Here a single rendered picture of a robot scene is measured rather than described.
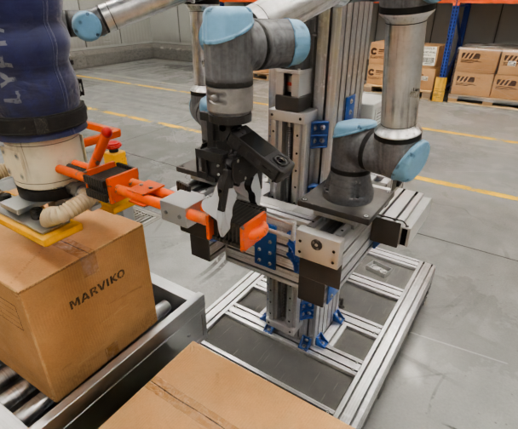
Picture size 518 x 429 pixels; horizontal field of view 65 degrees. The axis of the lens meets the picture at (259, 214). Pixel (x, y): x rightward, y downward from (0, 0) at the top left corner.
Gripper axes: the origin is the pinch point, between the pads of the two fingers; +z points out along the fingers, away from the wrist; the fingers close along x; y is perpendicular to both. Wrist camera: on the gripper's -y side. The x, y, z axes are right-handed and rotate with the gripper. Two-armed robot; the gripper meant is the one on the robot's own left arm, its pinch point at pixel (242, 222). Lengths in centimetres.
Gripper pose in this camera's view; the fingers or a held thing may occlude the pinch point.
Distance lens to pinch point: 75.3
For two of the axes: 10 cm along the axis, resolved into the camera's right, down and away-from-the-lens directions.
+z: 0.0, 8.8, 4.7
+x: -5.6, 3.8, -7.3
